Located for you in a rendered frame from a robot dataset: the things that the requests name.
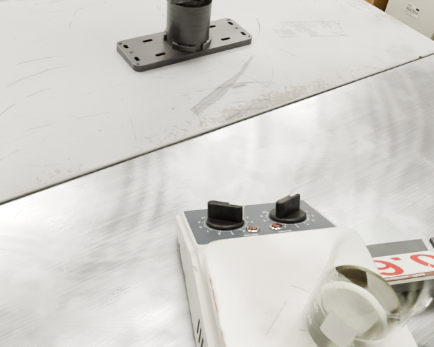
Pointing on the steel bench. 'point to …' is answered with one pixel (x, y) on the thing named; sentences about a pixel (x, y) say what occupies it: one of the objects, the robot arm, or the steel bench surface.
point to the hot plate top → (269, 286)
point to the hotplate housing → (199, 284)
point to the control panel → (260, 217)
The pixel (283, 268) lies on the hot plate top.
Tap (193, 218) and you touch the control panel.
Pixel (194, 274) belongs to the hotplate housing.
